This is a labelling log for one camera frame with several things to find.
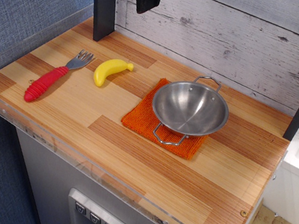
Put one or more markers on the stainless steel two-handled pot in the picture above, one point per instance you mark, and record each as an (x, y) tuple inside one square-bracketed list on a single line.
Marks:
[(189, 109)]

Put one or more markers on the red-handled toy fork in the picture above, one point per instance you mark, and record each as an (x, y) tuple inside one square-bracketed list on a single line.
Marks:
[(40, 86)]

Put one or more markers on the orange knitted cloth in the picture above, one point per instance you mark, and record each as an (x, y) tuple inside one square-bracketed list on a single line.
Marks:
[(143, 121)]

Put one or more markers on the yellow toy banana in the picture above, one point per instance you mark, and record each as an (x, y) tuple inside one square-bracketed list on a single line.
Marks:
[(110, 67)]

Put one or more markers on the black left upright post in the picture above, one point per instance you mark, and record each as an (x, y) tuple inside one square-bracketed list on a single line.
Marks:
[(104, 18)]

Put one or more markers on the clear acrylic table guard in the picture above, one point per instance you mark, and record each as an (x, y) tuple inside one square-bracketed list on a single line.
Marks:
[(224, 180)]

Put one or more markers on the grey toy fridge cabinet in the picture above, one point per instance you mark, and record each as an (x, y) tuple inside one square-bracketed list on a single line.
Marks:
[(52, 178)]

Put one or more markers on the silver ice dispenser panel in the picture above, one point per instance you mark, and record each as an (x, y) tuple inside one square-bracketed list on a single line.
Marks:
[(83, 210)]

